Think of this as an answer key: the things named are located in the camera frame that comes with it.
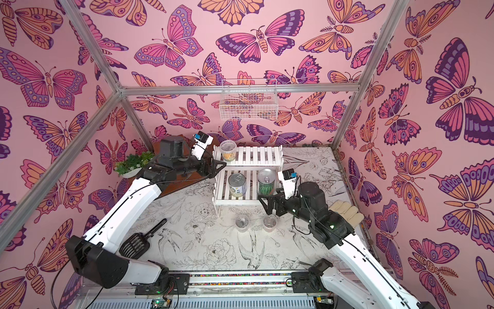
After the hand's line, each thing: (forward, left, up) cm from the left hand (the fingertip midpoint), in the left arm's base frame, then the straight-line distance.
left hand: (220, 156), depth 74 cm
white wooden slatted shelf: (+7, -13, -18) cm, 23 cm away
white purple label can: (-5, -6, -12) cm, 14 cm away
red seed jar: (-16, -20, -26) cm, 36 cm away
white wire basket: (+36, -11, +3) cm, 37 cm away
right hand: (-15, -17, -4) cm, 23 cm away
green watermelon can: (-6, -18, -7) cm, 20 cm away
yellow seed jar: (+3, -3, +1) cm, 4 cm away
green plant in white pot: (+4, +41, -11) cm, 43 cm away
